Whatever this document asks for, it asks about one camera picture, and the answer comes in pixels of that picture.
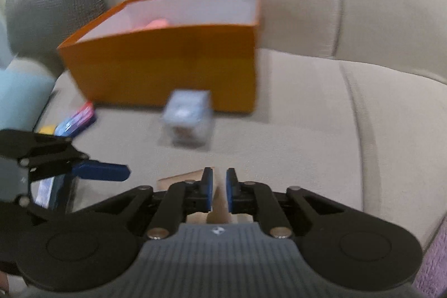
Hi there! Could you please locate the orange cardboard box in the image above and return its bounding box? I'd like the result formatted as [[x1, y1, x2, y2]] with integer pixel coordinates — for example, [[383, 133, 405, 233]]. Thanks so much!
[[57, 0, 262, 114]]

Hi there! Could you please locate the purple rug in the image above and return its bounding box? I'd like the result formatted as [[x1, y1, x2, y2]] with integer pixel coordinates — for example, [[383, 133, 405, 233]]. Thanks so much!
[[412, 214, 447, 298]]

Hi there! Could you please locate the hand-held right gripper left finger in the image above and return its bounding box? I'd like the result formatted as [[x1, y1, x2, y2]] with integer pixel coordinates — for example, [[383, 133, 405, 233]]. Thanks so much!
[[82, 167, 214, 240]]

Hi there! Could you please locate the beige fabric sofa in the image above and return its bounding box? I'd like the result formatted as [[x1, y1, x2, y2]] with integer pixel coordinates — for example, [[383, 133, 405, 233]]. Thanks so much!
[[0, 0, 447, 298]]

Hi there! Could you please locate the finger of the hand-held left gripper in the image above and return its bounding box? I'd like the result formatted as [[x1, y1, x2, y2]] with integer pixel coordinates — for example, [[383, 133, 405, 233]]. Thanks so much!
[[0, 130, 131, 182]]

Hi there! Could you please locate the blue red toothpaste box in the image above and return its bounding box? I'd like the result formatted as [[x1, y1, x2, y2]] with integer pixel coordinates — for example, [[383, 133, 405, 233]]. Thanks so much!
[[54, 102, 96, 138]]

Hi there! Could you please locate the houndstooth pillow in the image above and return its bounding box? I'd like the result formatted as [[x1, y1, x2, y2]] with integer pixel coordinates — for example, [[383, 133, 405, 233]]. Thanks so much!
[[5, 0, 107, 68]]

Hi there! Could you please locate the small grey cube box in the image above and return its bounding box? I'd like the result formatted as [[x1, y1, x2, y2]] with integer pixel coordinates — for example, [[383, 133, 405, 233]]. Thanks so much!
[[159, 89, 214, 149]]

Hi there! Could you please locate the light blue pillow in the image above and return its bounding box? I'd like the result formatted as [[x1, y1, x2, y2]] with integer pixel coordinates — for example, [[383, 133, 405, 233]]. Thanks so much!
[[0, 69, 56, 134]]

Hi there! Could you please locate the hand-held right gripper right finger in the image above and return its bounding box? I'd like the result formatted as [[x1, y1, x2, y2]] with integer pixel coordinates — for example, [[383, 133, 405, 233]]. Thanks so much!
[[225, 168, 353, 240]]

